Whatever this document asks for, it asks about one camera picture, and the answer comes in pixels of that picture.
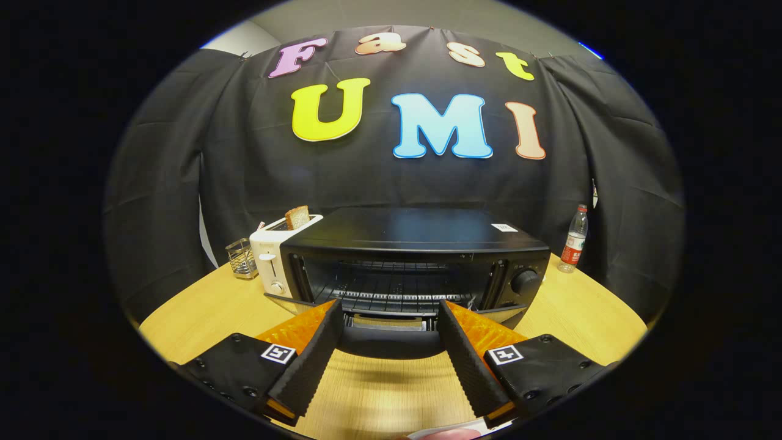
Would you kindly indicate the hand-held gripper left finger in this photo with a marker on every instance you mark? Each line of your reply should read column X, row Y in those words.
column 311, row 366

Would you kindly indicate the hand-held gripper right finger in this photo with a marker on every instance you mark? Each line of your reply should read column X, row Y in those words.
column 467, row 366

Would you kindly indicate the white square plate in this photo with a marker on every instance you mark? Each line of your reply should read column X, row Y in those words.
column 489, row 426

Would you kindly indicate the black toaster oven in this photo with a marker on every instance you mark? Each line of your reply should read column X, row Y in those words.
column 397, row 229

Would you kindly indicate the white pop-up toaster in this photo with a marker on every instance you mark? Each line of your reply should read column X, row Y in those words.
column 269, row 244

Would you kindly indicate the brown bread slice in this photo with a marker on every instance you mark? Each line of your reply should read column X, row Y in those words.
column 297, row 217

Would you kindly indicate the clear plastic water bottle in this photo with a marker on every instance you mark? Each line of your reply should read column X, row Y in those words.
column 573, row 244

